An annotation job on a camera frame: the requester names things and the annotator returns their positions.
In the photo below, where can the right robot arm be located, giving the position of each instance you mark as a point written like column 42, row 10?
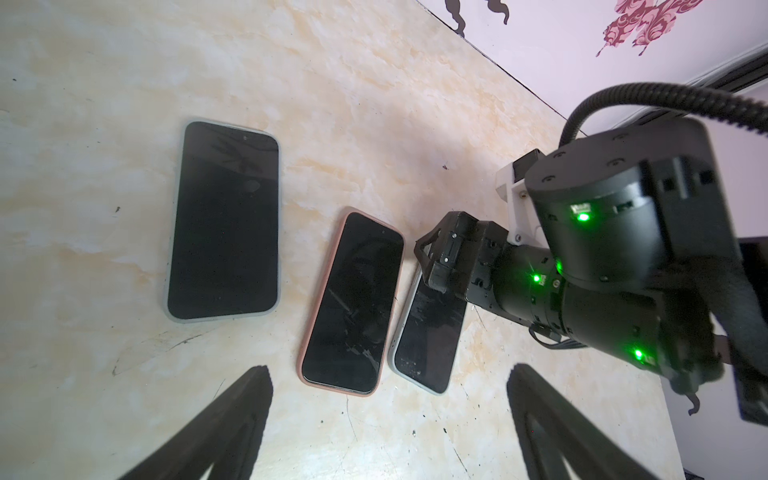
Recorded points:
column 621, row 242

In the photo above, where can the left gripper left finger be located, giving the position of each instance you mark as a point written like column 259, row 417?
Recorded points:
column 222, row 441

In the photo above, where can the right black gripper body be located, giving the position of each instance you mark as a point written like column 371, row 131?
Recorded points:
column 459, row 256

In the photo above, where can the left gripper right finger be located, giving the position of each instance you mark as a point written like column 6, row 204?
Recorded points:
column 556, row 439

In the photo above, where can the phone in white case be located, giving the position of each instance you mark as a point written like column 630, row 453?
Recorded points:
column 426, row 339

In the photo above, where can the phone in pink case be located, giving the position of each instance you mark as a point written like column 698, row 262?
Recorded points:
column 348, row 330

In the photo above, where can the light blue phone case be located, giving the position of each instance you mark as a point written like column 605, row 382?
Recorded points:
column 223, row 219

